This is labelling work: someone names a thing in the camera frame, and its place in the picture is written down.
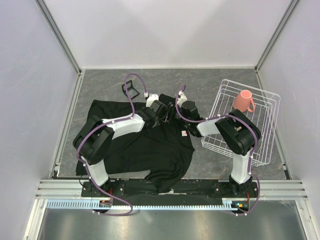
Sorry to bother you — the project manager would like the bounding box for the slotted cable duct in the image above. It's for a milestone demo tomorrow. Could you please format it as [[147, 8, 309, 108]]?
[[46, 199, 237, 211]]

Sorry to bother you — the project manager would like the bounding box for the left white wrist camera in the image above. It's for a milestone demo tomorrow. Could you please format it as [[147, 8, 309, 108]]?
[[144, 92, 159, 107]]

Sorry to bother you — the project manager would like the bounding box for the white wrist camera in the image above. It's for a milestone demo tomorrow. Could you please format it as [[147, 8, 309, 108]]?
[[176, 90, 188, 107], [144, 92, 159, 107]]

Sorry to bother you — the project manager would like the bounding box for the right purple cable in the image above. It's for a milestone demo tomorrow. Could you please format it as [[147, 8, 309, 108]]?
[[174, 85, 261, 217]]

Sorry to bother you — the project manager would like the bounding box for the black polo shirt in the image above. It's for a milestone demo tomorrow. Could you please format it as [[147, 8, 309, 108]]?
[[75, 93, 195, 194]]

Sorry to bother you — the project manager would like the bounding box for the white wire basket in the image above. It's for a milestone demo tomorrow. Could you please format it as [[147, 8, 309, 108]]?
[[209, 79, 281, 167]]

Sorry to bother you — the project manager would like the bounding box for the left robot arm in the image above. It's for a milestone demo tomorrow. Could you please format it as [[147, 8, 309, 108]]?
[[73, 100, 167, 197]]

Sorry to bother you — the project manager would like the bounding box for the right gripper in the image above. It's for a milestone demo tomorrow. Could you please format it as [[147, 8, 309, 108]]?
[[159, 102, 190, 126]]

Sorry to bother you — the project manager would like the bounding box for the pink mug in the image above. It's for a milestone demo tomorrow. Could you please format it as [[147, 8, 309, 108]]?
[[232, 89, 256, 113]]

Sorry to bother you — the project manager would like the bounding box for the black phone stand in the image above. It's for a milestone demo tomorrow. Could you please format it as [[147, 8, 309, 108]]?
[[121, 79, 140, 100]]

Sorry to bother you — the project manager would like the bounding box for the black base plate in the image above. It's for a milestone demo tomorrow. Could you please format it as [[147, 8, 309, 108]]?
[[81, 177, 261, 207]]

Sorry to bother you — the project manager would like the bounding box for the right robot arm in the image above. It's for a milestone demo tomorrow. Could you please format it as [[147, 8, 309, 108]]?
[[165, 100, 261, 197]]

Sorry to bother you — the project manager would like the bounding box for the beige object in basket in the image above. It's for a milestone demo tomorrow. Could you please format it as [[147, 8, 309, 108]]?
[[235, 126, 242, 132]]

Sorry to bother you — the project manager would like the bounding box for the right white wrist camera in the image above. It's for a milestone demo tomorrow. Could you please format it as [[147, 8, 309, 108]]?
[[176, 90, 188, 107]]

